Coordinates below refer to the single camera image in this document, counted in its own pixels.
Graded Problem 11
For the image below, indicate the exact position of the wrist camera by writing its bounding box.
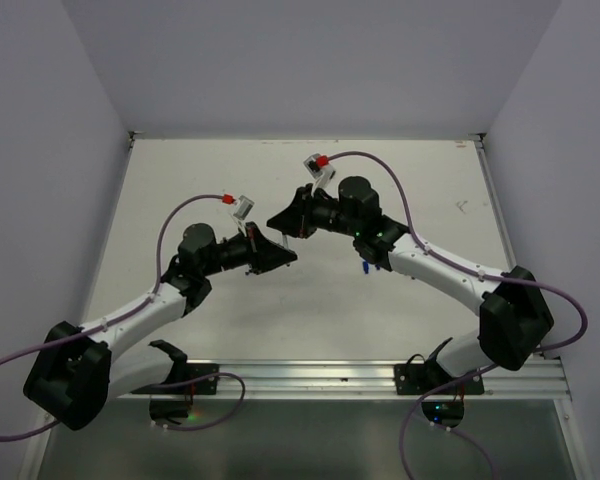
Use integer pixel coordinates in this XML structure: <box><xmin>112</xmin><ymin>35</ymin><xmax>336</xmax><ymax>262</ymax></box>
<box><xmin>303</xmin><ymin>153</ymin><xmax>336</xmax><ymax>191</ymax></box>
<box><xmin>231</xmin><ymin>195</ymin><xmax>255</xmax><ymax>222</ymax></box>

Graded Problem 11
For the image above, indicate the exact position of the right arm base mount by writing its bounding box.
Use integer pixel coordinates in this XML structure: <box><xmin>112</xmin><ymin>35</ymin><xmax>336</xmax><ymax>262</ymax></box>
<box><xmin>393</xmin><ymin>338</ymin><xmax>485</xmax><ymax>429</ymax></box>

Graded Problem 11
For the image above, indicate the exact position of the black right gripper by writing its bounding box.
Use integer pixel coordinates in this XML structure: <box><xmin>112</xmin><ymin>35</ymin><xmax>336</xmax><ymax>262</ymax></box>
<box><xmin>268</xmin><ymin>182</ymin><xmax>361</xmax><ymax>238</ymax></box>

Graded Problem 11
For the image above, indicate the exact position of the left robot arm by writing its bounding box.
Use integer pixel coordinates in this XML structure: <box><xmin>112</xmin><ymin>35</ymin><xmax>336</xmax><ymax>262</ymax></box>
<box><xmin>23</xmin><ymin>222</ymin><xmax>298</xmax><ymax>430</ymax></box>

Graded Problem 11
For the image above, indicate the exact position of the aluminium front rail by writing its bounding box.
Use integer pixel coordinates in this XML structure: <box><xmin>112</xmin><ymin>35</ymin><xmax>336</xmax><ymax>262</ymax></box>
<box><xmin>104</xmin><ymin>353</ymin><xmax>571</xmax><ymax>401</ymax></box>

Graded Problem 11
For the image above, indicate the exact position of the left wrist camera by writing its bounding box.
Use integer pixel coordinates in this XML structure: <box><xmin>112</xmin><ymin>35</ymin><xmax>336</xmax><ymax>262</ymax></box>
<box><xmin>231</xmin><ymin>195</ymin><xmax>255</xmax><ymax>222</ymax></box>

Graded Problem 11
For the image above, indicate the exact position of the purple cable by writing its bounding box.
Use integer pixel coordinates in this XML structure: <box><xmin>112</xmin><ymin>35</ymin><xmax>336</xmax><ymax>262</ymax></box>
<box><xmin>315</xmin><ymin>150</ymin><xmax>590</xmax><ymax>480</ymax></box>
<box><xmin>0</xmin><ymin>191</ymin><xmax>247</xmax><ymax>444</ymax></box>

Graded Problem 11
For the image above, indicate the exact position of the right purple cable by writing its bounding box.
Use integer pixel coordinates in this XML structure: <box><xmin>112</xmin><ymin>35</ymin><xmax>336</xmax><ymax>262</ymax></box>
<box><xmin>315</xmin><ymin>150</ymin><xmax>590</xmax><ymax>480</ymax></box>

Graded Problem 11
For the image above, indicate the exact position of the black marker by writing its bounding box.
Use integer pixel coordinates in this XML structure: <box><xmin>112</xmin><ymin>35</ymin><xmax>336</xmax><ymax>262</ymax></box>
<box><xmin>281</xmin><ymin>234</ymin><xmax>294</xmax><ymax>267</ymax></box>

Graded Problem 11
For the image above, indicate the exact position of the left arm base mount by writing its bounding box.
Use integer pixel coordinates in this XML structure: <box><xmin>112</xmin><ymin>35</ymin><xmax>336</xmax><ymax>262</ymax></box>
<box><xmin>134</xmin><ymin>340</ymin><xmax>220</xmax><ymax>425</ymax></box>

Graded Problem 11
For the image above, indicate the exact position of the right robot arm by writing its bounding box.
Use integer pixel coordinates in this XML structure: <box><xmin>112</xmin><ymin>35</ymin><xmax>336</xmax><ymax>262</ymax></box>
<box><xmin>267</xmin><ymin>176</ymin><xmax>554</xmax><ymax>393</ymax></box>

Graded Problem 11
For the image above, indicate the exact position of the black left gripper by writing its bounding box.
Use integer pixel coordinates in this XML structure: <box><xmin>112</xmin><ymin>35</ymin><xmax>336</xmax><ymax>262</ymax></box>
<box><xmin>201</xmin><ymin>220</ymin><xmax>296</xmax><ymax>276</ymax></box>

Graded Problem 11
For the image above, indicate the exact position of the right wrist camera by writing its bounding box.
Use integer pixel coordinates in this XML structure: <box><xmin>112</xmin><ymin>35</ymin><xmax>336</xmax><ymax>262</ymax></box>
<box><xmin>303</xmin><ymin>153</ymin><xmax>336</xmax><ymax>191</ymax></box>

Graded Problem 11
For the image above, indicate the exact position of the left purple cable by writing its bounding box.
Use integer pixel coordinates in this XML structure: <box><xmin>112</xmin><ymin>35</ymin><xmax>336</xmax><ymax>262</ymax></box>
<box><xmin>0</xmin><ymin>191</ymin><xmax>247</xmax><ymax>444</ymax></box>

